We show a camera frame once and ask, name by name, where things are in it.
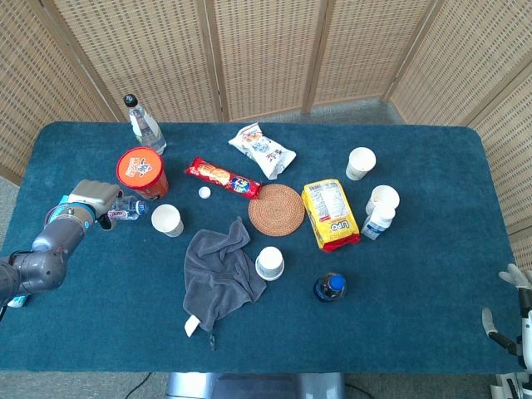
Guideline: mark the white milk bottle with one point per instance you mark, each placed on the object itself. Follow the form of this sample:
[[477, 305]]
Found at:
[[377, 224]]

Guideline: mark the red cracker pack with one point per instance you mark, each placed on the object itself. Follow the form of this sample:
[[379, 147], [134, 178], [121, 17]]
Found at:
[[224, 178]]

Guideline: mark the white snack bag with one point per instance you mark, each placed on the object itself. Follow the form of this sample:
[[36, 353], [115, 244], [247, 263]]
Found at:
[[262, 147]]

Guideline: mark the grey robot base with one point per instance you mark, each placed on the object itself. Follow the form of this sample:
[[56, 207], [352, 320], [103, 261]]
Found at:
[[253, 386]]

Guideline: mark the white paper cup blue print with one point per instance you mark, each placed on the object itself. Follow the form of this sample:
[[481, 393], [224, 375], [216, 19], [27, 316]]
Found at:
[[166, 220]]

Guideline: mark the yellow Lipo biscuit bag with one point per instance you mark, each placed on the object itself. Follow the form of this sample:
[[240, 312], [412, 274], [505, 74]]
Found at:
[[330, 214]]

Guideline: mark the round woven rattan coaster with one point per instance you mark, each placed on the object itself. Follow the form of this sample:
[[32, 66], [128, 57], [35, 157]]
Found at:
[[276, 210]]

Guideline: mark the stack of inverted paper cups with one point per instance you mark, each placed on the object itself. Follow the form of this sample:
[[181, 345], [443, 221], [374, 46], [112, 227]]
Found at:
[[270, 262]]

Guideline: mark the paper cup green flower print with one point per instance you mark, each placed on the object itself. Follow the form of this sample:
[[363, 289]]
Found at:
[[360, 163]]

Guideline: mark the plain white paper cup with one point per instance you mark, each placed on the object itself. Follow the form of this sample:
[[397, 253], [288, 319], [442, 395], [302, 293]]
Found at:
[[384, 196]]

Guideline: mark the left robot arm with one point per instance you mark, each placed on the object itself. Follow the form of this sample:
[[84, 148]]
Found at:
[[45, 253]]

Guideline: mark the white bottle cap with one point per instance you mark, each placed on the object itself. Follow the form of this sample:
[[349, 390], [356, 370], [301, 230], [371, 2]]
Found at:
[[204, 192]]

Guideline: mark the wicker folding screen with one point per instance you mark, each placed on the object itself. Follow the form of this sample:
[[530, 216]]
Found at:
[[266, 54]]

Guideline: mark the teal tablecloth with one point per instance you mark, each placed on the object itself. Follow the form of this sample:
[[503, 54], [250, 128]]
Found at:
[[374, 324]]

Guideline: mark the small clear plastic bottle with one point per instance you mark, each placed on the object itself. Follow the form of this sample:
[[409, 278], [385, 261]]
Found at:
[[131, 208]]

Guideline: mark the Pepsi cola bottle blue cap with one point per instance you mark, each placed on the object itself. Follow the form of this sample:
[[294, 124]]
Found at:
[[330, 287]]

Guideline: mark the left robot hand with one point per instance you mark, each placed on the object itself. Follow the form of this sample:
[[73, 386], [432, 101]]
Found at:
[[93, 193]]

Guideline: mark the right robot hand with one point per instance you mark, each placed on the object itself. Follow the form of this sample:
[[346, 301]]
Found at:
[[521, 328]]

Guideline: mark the teal cylindrical roll pack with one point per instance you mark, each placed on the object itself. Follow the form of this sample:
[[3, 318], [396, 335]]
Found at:
[[17, 301]]

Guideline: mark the orange instant noodle tub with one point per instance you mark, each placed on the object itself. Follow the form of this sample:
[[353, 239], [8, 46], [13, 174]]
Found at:
[[143, 172]]

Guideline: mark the tall clear bottle black cap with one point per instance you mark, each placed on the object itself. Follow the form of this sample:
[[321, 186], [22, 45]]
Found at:
[[143, 124]]

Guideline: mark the grey microfibre towel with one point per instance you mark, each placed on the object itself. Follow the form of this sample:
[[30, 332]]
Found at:
[[220, 274]]

